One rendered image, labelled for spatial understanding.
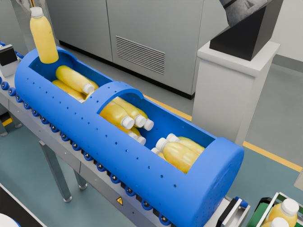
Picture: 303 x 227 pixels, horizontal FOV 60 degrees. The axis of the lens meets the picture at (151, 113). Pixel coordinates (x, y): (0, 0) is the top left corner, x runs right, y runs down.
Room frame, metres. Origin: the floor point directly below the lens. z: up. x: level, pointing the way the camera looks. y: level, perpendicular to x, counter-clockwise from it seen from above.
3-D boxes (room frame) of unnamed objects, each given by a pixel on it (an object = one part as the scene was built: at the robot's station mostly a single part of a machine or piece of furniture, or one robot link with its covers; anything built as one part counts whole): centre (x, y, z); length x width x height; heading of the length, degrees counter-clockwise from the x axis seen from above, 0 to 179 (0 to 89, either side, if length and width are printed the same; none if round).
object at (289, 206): (0.36, -0.37, 1.09); 0.04 x 0.04 x 0.02
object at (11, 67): (1.25, 0.78, 1.00); 0.10 x 0.04 x 0.15; 139
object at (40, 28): (0.89, 0.39, 1.31); 0.07 x 0.07 x 0.19
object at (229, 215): (0.37, -0.22, 0.99); 0.10 x 0.02 x 0.12; 139
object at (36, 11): (0.89, 0.39, 1.41); 0.04 x 0.04 x 0.02
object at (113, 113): (0.68, 0.15, 1.15); 0.19 x 0.07 x 0.07; 49
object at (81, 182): (1.12, 0.52, 0.31); 0.06 x 0.06 x 0.63; 49
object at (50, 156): (1.01, 0.61, 0.31); 0.06 x 0.06 x 0.63; 49
